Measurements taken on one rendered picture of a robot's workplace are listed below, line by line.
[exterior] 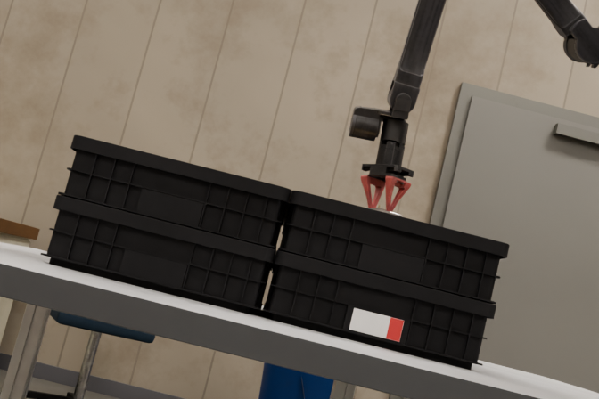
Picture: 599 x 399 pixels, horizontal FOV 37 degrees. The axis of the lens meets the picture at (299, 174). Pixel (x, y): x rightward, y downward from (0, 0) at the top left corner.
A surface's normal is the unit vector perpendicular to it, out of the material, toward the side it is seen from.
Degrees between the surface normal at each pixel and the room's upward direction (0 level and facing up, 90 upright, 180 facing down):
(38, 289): 90
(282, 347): 90
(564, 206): 90
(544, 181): 90
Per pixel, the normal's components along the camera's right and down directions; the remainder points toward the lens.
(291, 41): 0.07, -0.12
